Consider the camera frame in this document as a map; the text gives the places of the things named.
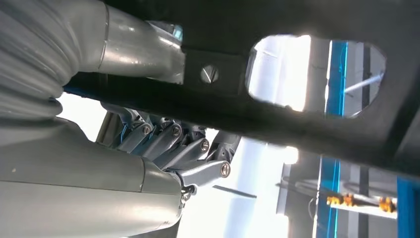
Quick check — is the blue metal shelf rack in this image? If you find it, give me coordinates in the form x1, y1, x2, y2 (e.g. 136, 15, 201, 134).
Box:
315, 40, 420, 238

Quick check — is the white bar with orange clips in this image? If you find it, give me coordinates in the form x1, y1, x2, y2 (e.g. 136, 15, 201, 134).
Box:
325, 193, 398, 219

